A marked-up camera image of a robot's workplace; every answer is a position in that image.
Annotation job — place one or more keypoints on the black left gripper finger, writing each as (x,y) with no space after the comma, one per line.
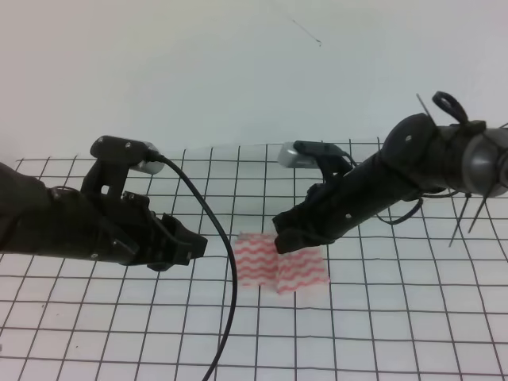
(181,245)

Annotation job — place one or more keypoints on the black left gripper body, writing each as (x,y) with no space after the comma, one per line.
(104,228)

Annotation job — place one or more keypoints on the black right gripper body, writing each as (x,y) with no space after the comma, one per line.
(346,202)

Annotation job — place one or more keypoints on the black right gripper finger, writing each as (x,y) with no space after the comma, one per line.
(292,240)
(296,222)

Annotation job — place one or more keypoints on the pink wavy striped towel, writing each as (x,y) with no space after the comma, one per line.
(260,265)

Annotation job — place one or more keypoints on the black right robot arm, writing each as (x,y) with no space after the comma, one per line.
(417,158)

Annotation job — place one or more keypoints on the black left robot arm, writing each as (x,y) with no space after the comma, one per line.
(25,203)

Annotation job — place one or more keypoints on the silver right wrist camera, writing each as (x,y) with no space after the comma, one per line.
(326,157)

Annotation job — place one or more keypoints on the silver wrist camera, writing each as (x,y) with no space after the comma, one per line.
(115,157)
(326,157)

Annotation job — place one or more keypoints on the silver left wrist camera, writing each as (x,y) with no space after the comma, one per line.
(115,157)

